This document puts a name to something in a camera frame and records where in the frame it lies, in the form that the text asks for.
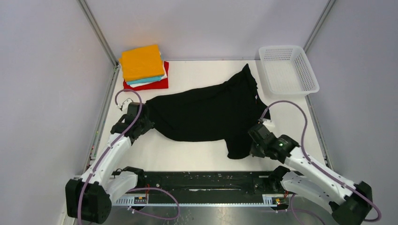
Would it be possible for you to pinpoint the black t shirt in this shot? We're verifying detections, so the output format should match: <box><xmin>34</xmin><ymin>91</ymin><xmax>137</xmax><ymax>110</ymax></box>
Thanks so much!
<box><xmin>145</xmin><ymin>64</ymin><xmax>267</xmax><ymax>159</ymax></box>

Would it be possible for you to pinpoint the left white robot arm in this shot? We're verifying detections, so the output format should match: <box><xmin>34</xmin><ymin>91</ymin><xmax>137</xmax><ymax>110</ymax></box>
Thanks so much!
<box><xmin>65</xmin><ymin>103</ymin><xmax>154</xmax><ymax>224</ymax></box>

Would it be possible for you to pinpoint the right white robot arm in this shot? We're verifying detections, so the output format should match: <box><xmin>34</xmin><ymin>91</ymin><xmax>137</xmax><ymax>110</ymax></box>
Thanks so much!
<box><xmin>248</xmin><ymin>124</ymin><xmax>373</xmax><ymax>225</ymax></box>

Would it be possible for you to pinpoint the red folded t shirt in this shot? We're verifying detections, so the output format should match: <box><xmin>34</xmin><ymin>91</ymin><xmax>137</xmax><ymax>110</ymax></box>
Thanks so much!
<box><xmin>123</xmin><ymin>77</ymin><xmax>169</xmax><ymax>91</ymax></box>

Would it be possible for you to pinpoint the teal folded t shirt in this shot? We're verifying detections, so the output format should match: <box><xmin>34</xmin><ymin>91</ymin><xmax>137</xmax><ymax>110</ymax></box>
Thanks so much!
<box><xmin>126</xmin><ymin>74</ymin><xmax>165</xmax><ymax>86</ymax></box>

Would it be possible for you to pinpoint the white folded t shirt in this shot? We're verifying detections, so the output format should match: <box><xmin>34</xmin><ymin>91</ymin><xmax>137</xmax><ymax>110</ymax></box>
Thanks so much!
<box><xmin>129</xmin><ymin>73</ymin><xmax>168</xmax><ymax>89</ymax></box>

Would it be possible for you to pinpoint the orange folded t shirt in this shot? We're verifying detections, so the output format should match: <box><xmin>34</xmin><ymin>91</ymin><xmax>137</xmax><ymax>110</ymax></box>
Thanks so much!
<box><xmin>119</xmin><ymin>45</ymin><xmax>165</xmax><ymax>82</ymax></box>

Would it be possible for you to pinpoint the white plastic basket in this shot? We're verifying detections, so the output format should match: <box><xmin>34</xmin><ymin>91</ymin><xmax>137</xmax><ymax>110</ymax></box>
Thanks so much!
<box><xmin>259</xmin><ymin>45</ymin><xmax>320</xmax><ymax>98</ymax></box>

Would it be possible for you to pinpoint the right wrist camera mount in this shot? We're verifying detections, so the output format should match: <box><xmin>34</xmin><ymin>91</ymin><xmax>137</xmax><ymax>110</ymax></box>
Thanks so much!
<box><xmin>262</xmin><ymin>119</ymin><xmax>275</xmax><ymax>128</ymax></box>

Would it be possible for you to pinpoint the slotted cable duct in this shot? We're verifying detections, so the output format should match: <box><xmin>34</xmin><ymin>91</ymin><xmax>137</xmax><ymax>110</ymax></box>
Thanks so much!
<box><xmin>113</xmin><ymin>194</ymin><xmax>290</xmax><ymax>207</ymax></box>

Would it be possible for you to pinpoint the aluminium frame rail left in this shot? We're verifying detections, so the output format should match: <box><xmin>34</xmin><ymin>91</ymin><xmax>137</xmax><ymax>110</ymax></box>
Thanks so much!
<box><xmin>77</xmin><ymin>0</ymin><xmax>120</xmax><ymax>174</ymax></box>

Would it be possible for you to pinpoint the aluminium frame rail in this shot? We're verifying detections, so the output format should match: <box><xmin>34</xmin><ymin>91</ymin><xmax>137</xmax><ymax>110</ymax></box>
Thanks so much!
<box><xmin>303</xmin><ymin>0</ymin><xmax>337</xmax><ymax>52</ymax></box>
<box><xmin>77</xmin><ymin>0</ymin><xmax>120</xmax><ymax>174</ymax></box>

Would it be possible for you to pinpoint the aluminium frame rail right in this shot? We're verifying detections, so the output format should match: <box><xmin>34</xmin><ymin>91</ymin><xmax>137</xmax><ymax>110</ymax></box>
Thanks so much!
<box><xmin>303</xmin><ymin>0</ymin><xmax>337</xmax><ymax>52</ymax></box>

